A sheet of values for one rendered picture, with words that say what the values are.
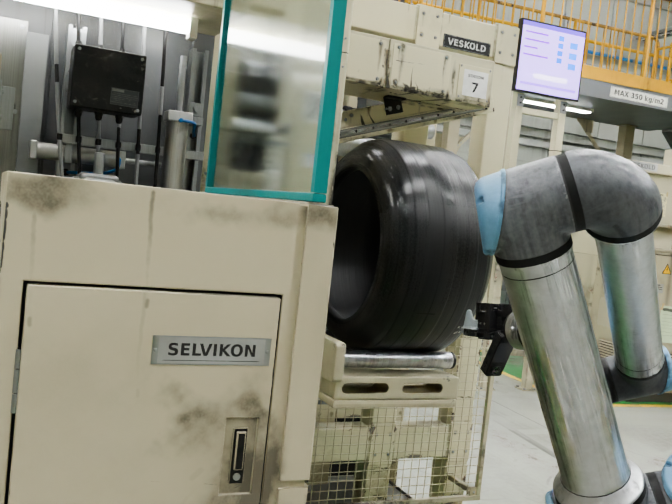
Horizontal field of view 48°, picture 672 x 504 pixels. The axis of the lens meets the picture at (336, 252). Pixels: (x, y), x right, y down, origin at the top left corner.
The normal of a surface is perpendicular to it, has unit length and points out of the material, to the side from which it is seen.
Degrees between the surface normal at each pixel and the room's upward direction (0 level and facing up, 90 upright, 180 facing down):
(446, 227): 76
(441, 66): 90
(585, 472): 115
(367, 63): 90
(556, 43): 90
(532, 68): 90
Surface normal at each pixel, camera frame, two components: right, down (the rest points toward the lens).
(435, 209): 0.42, -0.30
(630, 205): 0.29, 0.33
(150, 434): 0.41, 0.09
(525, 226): -0.14, 0.38
